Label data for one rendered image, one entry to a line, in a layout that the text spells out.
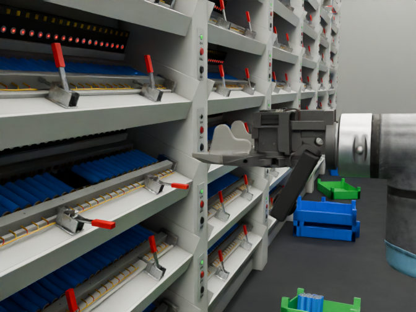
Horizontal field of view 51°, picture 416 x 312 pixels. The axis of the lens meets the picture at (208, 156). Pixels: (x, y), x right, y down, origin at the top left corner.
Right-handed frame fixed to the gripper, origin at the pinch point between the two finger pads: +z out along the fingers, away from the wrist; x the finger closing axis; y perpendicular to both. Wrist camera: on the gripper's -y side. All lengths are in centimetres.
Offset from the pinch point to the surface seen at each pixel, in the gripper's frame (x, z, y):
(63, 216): 13.3, 18.6, -7.8
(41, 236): 17.4, 19.2, -9.5
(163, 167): -23.4, 20.5, -6.8
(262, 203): -100, 17, -35
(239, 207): -73, 18, -29
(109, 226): 12.9, 10.6, -8.7
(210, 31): -44, 16, 25
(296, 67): -170, 16, 21
